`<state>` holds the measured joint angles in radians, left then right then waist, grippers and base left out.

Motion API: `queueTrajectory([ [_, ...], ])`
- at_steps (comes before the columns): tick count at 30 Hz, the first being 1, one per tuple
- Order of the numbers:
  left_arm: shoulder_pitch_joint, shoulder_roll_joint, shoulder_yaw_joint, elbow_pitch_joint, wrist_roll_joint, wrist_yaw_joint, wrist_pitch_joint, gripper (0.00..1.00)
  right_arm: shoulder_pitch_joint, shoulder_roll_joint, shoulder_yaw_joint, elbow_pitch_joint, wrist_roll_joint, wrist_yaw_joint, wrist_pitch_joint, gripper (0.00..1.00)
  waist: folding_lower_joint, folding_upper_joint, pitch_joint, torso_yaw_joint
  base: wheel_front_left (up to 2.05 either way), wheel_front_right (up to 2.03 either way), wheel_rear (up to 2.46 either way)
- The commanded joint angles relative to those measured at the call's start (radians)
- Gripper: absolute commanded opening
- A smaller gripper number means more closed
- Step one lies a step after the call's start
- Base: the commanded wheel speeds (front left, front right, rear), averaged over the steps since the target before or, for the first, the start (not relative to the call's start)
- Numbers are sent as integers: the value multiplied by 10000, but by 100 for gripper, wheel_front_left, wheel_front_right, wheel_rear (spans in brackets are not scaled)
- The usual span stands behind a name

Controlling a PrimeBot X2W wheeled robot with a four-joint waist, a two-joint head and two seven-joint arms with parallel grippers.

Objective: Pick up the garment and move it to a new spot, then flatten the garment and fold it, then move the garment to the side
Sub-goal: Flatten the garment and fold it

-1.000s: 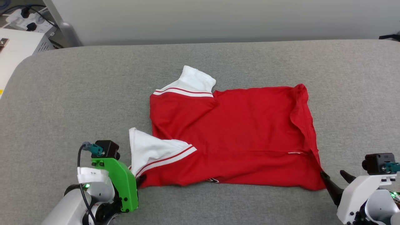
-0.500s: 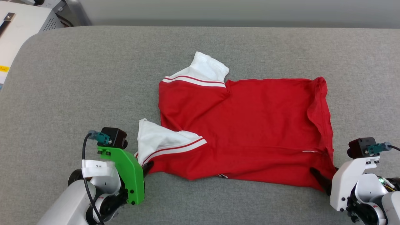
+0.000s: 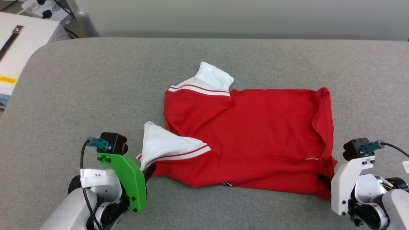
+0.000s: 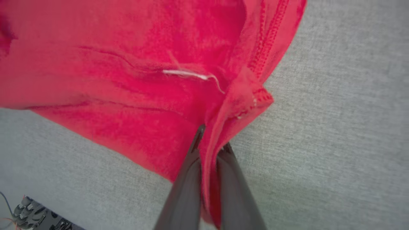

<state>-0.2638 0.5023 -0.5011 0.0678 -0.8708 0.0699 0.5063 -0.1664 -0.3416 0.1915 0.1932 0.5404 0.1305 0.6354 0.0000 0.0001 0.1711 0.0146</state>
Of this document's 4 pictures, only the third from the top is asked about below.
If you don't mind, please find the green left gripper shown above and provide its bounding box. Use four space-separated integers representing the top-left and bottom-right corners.
96 152 157 213

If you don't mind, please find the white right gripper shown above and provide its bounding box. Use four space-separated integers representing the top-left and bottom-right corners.
317 156 376 216

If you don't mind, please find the red and white jersey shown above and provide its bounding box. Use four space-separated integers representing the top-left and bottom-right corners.
136 61 338 201

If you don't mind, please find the white equipment box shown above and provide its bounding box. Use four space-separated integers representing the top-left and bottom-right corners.
0 12 70 111

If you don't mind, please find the light grey partition panel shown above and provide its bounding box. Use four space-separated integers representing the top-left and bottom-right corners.
74 0 409 41

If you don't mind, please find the white power strip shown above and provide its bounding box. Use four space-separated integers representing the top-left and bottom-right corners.
20 0 74 22

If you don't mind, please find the white cable label tag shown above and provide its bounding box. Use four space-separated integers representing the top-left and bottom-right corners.
80 168 117 188

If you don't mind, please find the teal right camera connector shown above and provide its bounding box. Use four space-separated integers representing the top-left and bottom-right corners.
359 139 386 156

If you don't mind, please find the teal camera connector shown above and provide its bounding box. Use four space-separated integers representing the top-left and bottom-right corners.
359 139 386 156
86 136 111 151

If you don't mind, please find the teal left camera connector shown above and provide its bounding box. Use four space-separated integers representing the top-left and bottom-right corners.
86 136 111 151

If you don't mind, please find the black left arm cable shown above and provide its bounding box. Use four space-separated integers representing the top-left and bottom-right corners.
80 140 103 230

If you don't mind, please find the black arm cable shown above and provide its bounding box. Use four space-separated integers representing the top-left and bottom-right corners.
380 142 409 159
80 140 103 230

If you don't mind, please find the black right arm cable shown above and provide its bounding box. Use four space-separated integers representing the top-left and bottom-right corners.
380 142 409 159

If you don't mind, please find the grey metal frame post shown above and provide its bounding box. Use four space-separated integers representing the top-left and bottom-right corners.
63 0 98 38

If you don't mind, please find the black strap handle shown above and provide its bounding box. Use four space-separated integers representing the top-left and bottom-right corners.
0 25 25 62

